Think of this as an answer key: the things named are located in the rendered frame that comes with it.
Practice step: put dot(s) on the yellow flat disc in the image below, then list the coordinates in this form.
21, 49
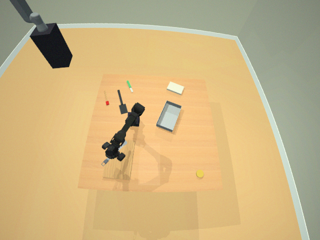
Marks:
200, 173

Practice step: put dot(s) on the light wooden board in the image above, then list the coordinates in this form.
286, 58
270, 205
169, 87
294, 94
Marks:
116, 169

